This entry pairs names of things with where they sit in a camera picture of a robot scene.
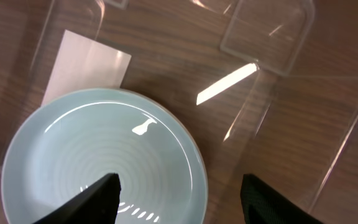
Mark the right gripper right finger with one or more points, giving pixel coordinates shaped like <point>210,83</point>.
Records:
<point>261,204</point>

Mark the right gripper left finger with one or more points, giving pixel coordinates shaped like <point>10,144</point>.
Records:
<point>97,204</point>

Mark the light blue plate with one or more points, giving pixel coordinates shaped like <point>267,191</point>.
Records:
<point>64,147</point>

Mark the white label in bin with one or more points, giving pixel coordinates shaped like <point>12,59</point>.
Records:
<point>82,63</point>

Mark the clear plastic storage bin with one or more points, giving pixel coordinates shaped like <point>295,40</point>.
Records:
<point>264,87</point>

